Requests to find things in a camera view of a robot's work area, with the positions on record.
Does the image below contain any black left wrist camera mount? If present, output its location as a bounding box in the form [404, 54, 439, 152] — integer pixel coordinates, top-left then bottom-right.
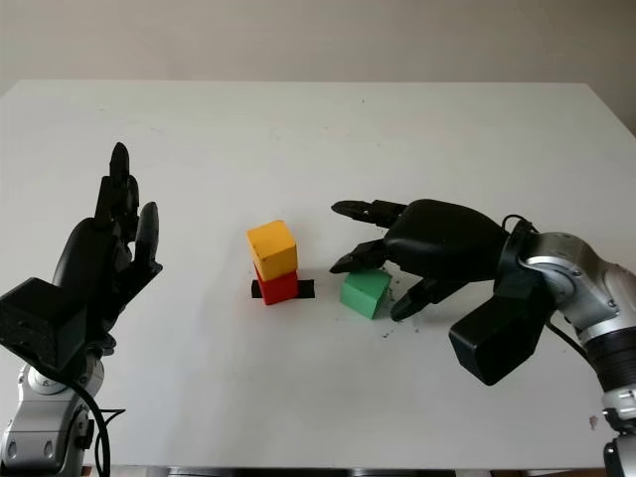
[0, 277, 95, 374]

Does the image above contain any yellow cube block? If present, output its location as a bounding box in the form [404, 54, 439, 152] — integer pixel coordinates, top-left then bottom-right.
[246, 220, 298, 279]

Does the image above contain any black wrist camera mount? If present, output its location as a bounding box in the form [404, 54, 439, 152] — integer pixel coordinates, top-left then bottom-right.
[0, 277, 95, 374]
[448, 233, 551, 388]

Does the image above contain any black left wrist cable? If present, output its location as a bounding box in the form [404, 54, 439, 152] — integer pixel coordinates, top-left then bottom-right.
[59, 367, 125, 473]

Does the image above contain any red cube block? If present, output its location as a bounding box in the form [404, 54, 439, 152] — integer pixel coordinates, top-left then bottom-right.
[253, 262, 301, 306]

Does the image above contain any black tape strip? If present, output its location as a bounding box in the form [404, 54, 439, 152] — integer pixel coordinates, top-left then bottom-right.
[251, 278, 317, 301]

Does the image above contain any green cube block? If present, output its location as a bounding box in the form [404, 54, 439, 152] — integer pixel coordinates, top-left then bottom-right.
[339, 267, 393, 320]

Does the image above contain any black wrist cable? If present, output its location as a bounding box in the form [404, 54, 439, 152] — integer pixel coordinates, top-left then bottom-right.
[59, 367, 125, 473]
[501, 214, 590, 358]

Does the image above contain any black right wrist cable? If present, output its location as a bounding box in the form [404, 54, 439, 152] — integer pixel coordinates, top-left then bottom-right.
[501, 214, 590, 358]

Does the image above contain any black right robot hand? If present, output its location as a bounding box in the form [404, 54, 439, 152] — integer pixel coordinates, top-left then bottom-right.
[329, 198, 512, 324]

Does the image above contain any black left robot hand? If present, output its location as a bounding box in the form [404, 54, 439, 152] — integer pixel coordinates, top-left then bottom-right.
[53, 142, 164, 357]

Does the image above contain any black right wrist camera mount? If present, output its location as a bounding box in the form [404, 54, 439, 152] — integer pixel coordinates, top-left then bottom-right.
[448, 233, 551, 388]

